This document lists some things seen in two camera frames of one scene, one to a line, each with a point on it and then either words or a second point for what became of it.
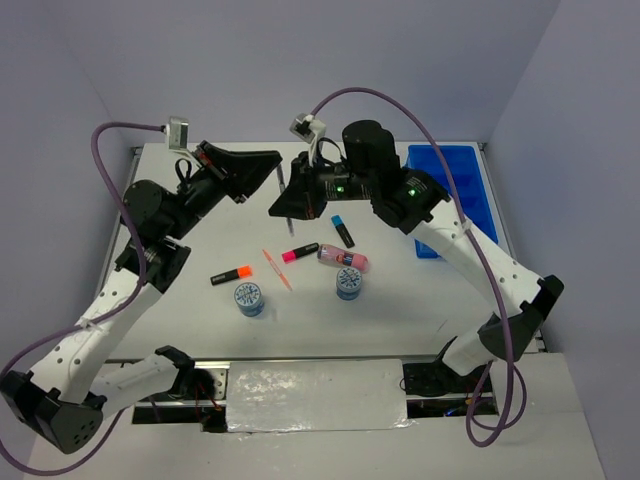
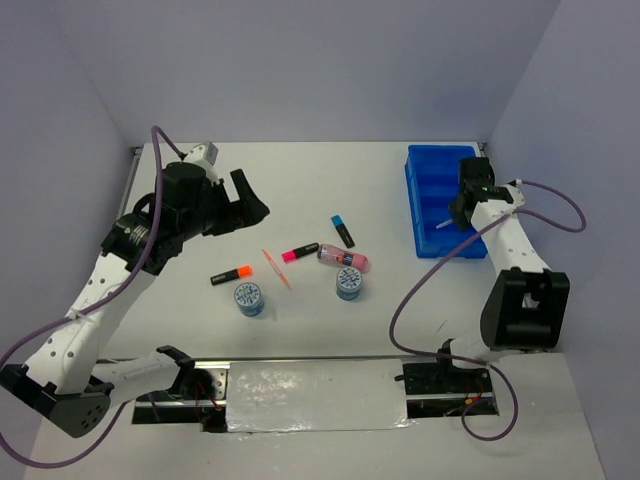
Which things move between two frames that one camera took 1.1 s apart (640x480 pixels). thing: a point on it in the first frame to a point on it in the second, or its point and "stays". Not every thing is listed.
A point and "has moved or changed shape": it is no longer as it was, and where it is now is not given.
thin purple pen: (282, 184) has moved or changed shape
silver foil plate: (316, 395) stays
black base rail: (429, 390) stays
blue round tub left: (248, 297) stays
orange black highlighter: (243, 272) stays
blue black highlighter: (338, 222) stays
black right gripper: (301, 196) to (459, 221)
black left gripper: (235, 176) to (246, 211)
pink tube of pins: (332, 256) stays
